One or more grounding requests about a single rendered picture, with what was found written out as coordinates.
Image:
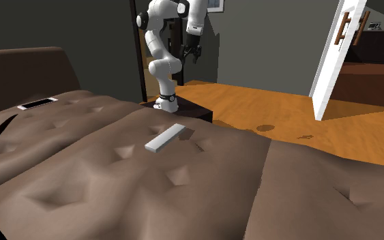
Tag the brown tufted sofa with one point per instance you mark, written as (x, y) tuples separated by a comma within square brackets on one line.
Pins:
[(111, 179)]

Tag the dark wooden cabinet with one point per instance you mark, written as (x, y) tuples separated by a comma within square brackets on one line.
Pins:
[(371, 66)]

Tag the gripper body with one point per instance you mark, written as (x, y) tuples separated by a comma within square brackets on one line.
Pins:
[(191, 42)]

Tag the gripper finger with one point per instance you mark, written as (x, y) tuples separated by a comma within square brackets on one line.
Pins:
[(182, 55), (196, 56)]

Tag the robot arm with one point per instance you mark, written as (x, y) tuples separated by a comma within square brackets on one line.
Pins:
[(160, 68)]

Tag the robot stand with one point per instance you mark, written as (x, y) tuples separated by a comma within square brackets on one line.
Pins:
[(191, 110)]

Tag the dark wooden doorway frame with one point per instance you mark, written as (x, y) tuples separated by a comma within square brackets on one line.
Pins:
[(137, 50)]

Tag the framed wall picture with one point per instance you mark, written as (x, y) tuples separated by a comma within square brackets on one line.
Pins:
[(215, 5)]

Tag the white-framed black phone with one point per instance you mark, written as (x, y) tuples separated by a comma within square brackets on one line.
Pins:
[(37, 103)]

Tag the grey flat remote control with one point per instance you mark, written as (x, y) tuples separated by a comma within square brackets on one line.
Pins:
[(165, 138)]

